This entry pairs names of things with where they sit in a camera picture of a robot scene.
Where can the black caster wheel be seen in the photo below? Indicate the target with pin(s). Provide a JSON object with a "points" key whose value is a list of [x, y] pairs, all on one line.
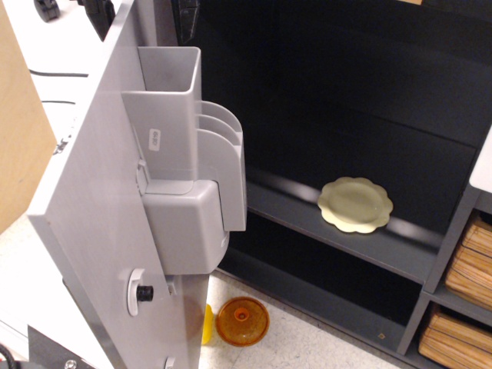
{"points": [[47, 10]]}

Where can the woven basket lower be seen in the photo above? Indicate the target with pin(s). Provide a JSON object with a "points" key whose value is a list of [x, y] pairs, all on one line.
{"points": [[455, 343]]}

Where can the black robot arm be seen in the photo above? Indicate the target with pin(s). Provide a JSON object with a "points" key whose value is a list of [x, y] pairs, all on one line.
{"points": [[101, 14]]}

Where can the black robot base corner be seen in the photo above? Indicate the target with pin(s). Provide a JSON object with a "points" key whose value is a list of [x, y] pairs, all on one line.
{"points": [[35, 350]]}

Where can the white countertop edge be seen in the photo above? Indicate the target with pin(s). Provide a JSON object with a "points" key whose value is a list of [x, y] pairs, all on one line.
{"points": [[481, 176]]}

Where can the dark grey fridge cabinet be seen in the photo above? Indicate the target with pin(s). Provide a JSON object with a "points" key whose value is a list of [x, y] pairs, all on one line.
{"points": [[394, 92]]}

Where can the grey toy fridge door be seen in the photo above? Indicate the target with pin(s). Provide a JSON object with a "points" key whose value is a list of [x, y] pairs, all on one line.
{"points": [[137, 208]]}

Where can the woven basket upper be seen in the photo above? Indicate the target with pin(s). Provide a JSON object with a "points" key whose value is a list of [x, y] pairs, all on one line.
{"points": [[469, 272]]}

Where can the yellow toy bell pepper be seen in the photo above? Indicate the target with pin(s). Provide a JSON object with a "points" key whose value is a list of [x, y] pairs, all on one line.
{"points": [[207, 325]]}

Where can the pale yellow scalloped plate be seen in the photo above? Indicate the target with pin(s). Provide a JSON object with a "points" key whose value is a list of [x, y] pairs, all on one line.
{"points": [[355, 205]]}

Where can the orange translucent lid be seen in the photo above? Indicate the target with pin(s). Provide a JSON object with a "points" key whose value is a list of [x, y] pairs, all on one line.
{"points": [[242, 321]]}

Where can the woven basket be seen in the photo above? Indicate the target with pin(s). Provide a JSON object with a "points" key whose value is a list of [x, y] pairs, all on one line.
{"points": [[455, 343], [469, 272]]}

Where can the tan wooden board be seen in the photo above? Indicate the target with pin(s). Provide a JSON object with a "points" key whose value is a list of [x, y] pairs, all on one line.
{"points": [[27, 138]]}

